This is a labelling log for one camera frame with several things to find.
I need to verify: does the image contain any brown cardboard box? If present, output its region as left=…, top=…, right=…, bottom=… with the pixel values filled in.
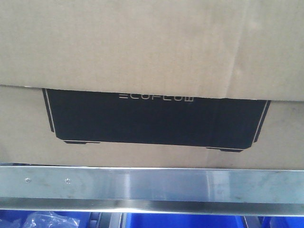
left=0, top=0, right=304, bottom=170

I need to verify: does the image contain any blue plastic bin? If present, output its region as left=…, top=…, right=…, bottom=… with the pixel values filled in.
left=0, top=210, right=91, bottom=228
left=122, top=213, right=261, bottom=228

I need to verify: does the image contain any clear plastic bag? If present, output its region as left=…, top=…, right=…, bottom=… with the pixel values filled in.
left=22, top=211, right=80, bottom=228

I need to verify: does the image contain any blue plastic bin left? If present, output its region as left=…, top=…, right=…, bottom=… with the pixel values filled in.
left=0, top=210, right=91, bottom=228

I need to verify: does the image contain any metal shelf rail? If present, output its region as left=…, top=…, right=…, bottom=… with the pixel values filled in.
left=0, top=166, right=304, bottom=216

